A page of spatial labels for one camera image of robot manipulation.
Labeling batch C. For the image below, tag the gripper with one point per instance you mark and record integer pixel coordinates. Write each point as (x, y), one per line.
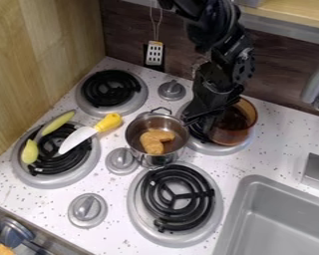
(213, 89)

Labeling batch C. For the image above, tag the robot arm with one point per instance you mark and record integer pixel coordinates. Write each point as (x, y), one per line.
(211, 23)

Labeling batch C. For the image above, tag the orange pot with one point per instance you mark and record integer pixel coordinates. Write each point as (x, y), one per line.
(237, 126)

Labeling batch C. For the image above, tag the silver pot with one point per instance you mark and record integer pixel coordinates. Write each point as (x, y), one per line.
(160, 159)

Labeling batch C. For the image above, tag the white hanging toy grater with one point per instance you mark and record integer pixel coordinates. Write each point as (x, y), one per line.
(154, 53)

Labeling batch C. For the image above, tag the tan toy food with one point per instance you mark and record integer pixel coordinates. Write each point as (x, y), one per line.
(154, 141)

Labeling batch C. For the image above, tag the tap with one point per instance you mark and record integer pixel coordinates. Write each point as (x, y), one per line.
(315, 86)

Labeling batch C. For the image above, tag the toy stove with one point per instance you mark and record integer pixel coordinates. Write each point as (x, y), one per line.
(175, 199)

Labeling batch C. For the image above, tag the yellow toy knife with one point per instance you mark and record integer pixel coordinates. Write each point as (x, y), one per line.
(84, 134)

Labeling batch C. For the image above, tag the toy sink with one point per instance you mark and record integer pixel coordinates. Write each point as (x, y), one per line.
(277, 222)

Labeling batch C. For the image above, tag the yellow green tool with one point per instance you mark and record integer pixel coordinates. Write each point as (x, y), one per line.
(31, 151)

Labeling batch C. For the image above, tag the orange toy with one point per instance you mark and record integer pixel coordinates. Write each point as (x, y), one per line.
(1, 250)

